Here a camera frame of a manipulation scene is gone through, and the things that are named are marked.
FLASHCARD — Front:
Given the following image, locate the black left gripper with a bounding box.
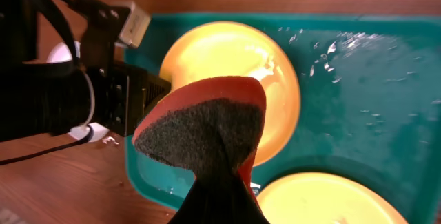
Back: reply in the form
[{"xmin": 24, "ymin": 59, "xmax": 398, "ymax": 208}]
[{"xmin": 1, "ymin": 63, "xmax": 171, "ymax": 141}]

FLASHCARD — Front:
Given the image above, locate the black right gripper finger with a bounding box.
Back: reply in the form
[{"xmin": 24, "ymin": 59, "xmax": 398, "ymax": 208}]
[{"xmin": 170, "ymin": 170, "xmax": 269, "ymax": 224}]

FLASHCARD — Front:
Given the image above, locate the orange green scrub sponge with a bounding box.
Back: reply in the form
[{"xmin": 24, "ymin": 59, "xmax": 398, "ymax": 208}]
[{"xmin": 132, "ymin": 75, "xmax": 268, "ymax": 211}]

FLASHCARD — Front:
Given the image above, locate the yellow plate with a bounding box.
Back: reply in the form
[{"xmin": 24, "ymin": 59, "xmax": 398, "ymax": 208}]
[
  {"xmin": 257, "ymin": 172, "xmax": 407, "ymax": 224},
  {"xmin": 159, "ymin": 21, "xmax": 301, "ymax": 165}
]

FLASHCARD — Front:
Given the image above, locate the light blue plate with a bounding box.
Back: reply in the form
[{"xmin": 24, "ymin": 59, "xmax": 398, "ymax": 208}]
[{"xmin": 46, "ymin": 43, "xmax": 72, "ymax": 63}]

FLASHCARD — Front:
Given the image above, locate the teal plastic tray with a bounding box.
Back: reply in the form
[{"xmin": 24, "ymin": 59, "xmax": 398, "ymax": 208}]
[{"xmin": 124, "ymin": 13, "xmax": 440, "ymax": 223}]

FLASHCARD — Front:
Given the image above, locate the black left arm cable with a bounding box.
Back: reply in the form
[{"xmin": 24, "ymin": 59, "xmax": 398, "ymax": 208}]
[{"xmin": 0, "ymin": 0, "xmax": 96, "ymax": 166}]

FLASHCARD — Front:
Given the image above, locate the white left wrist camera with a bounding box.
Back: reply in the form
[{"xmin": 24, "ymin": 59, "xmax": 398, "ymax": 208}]
[{"xmin": 111, "ymin": 1, "xmax": 152, "ymax": 48}]

